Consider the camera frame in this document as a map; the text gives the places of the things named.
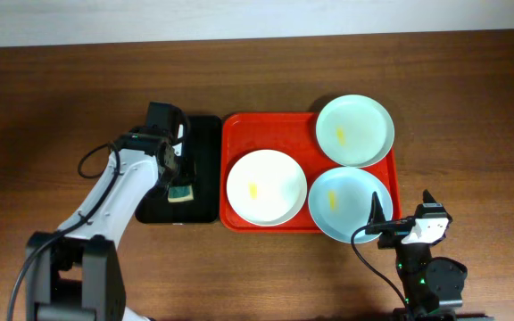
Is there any green and yellow sponge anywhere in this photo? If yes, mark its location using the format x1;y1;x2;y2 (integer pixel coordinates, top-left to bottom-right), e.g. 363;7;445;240
167;185;194;203

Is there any white plate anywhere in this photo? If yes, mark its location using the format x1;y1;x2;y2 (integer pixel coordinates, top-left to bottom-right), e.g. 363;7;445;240
226;149;307;227

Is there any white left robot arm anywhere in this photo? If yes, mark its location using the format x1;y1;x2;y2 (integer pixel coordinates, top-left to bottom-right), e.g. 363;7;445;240
12;126;189;320

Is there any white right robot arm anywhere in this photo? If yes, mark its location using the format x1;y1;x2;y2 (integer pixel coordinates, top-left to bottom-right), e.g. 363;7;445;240
365;191;468;320

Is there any black plastic tray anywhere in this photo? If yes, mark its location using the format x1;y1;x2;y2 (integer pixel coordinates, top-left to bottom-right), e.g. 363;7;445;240
135;115;222;224

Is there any red plastic tray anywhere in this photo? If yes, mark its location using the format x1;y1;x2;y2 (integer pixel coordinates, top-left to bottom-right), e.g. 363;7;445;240
219;111;402;235

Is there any light blue plate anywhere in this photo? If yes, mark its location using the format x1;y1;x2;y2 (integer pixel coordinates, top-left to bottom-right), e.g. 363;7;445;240
308;167;394;243

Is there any mint green plate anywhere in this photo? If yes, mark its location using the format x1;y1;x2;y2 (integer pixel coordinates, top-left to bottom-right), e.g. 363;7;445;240
315;95;395;168

